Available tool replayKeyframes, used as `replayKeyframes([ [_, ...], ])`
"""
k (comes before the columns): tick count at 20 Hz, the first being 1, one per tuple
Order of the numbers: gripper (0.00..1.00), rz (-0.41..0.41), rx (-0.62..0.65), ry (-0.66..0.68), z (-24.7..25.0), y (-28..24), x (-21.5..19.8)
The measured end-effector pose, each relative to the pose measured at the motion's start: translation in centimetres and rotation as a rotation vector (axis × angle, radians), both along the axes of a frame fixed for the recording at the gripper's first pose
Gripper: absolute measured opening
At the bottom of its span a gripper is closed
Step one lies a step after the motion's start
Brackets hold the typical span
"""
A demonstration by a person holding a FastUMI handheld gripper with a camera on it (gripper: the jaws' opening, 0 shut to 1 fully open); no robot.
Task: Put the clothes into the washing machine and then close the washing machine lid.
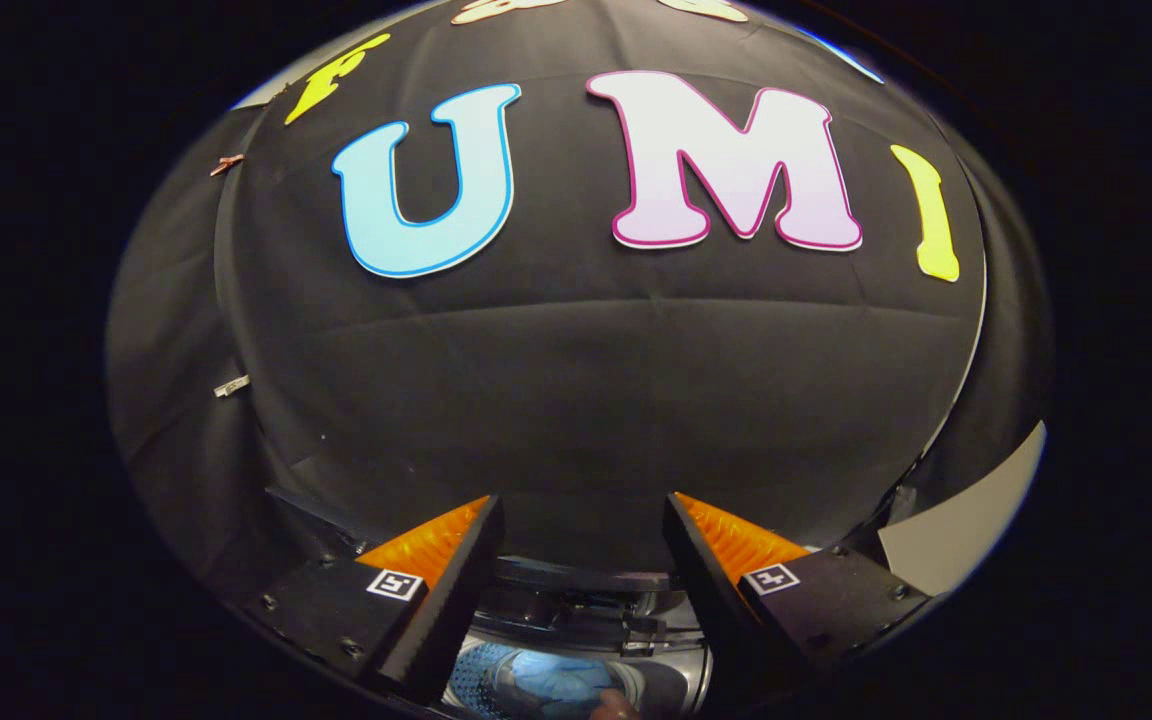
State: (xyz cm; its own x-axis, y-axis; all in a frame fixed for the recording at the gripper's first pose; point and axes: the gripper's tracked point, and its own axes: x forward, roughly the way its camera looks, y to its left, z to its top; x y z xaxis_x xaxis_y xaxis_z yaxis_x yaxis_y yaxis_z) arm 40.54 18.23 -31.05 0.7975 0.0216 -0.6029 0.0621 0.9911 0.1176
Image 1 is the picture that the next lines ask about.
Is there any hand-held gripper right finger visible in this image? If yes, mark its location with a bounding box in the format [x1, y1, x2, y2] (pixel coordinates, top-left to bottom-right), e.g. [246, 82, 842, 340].
[661, 492, 933, 701]

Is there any black backdrop cloth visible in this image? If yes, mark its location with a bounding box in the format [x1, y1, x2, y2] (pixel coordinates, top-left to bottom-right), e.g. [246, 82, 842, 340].
[104, 0, 1055, 601]

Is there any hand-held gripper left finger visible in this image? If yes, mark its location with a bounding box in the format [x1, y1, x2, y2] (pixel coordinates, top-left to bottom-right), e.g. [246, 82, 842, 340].
[236, 493, 507, 709]

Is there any light blue shirt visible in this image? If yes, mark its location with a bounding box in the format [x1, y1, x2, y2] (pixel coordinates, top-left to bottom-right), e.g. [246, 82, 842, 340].
[491, 650, 627, 719]

